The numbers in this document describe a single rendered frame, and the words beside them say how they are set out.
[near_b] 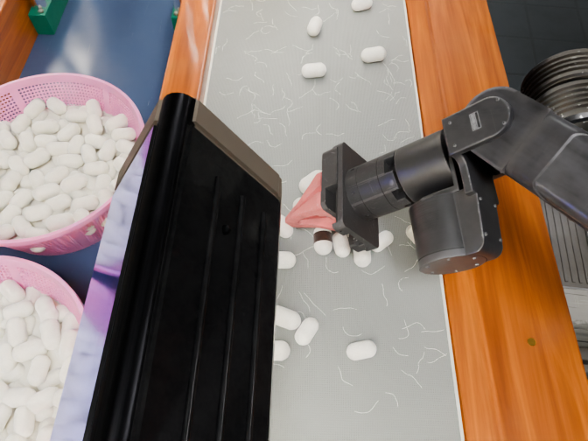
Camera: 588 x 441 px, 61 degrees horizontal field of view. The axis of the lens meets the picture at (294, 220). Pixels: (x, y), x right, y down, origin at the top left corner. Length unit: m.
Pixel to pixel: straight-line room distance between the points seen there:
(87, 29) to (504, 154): 0.77
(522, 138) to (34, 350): 0.50
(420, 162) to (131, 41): 0.62
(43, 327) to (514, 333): 0.49
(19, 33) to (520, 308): 0.84
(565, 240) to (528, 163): 0.60
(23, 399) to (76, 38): 0.62
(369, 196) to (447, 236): 0.09
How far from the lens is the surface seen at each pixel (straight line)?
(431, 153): 0.46
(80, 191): 0.69
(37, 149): 0.76
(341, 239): 0.57
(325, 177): 0.52
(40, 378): 0.59
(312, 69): 0.74
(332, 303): 0.56
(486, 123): 0.43
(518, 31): 2.19
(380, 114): 0.71
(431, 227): 0.44
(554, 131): 0.42
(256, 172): 0.23
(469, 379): 0.55
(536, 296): 0.59
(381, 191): 0.48
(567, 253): 1.00
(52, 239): 0.64
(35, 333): 0.63
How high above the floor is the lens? 1.26
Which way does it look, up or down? 59 degrees down
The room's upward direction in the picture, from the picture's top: straight up
